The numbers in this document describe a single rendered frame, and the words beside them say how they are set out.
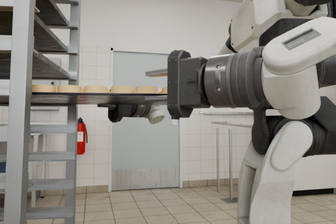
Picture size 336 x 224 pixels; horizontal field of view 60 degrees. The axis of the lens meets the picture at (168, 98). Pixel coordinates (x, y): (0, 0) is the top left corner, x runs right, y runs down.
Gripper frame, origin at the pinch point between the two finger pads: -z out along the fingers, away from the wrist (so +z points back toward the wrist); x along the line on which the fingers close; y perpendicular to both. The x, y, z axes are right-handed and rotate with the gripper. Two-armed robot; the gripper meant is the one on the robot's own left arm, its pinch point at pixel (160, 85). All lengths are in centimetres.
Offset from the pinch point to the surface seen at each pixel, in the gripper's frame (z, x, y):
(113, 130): -264, -20, -274
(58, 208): -53, -36, -19
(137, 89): -9.1, 0.2, -4.6
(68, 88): -20.2, 0.2, 4.9
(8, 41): -27.1, 8.9, 14.1
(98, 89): -15.2, 0.1, 1.0
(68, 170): -51, -23, -21
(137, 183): -238, -98, -301
